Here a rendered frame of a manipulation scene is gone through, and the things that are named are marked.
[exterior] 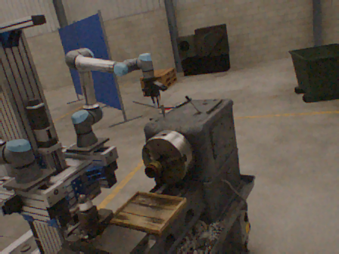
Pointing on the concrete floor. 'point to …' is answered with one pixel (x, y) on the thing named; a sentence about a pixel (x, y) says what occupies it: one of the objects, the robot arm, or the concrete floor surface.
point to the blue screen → (85, 37)
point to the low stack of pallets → (163, 77)
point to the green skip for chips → (317, 72)
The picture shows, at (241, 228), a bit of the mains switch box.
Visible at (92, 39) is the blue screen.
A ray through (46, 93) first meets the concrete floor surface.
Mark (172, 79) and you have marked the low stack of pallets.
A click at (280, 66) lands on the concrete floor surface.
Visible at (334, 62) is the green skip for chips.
